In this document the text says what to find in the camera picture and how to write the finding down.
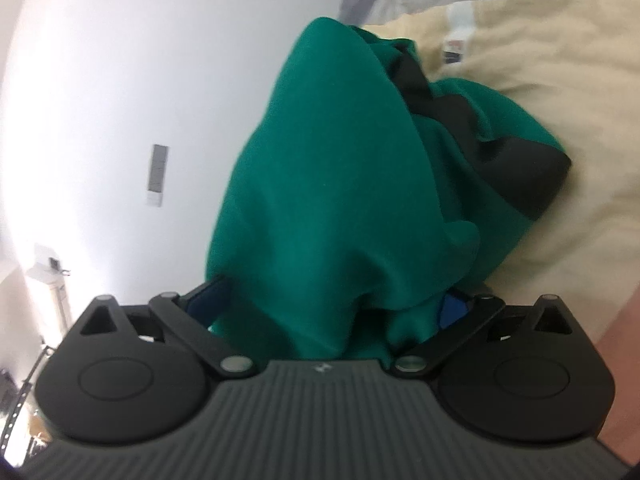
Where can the black metal clothes rack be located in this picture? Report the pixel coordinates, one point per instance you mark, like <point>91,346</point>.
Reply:
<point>20,400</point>

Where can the green zip hoodie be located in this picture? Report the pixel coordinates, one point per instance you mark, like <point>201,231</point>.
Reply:
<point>325,185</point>

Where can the patchwork bedsheet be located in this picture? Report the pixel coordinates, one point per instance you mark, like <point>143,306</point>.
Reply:
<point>575,85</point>

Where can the grey wall switch panel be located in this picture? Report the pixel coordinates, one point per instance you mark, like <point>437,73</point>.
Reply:
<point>159,175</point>

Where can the white air conditioner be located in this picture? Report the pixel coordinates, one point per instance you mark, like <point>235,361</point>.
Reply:
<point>45,265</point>

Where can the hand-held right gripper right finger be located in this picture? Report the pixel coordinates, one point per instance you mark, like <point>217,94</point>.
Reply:
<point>454,310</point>

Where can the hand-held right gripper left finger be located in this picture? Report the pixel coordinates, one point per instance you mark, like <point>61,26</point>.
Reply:
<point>207,305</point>

